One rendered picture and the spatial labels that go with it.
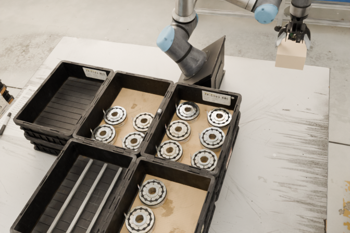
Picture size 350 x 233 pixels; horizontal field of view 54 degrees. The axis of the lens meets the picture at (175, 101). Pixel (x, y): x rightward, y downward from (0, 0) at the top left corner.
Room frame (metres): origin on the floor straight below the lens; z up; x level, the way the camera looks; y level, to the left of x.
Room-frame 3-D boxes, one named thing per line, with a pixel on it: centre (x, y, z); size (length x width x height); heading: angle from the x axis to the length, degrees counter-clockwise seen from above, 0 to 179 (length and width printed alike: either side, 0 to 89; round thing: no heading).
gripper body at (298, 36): (1.12, -0.54, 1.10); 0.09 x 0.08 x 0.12; 157
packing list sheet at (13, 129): (1.26, 0.77, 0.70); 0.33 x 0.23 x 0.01; 157
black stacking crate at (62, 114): (1.11, 0.48, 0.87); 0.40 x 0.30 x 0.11; 153
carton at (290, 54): (1.15, -0.55, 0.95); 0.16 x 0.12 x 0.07; 157
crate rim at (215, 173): (0.84, -0.06, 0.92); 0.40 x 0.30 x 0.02; 153
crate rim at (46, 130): (1.11, 0.48, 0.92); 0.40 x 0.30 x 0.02; 153
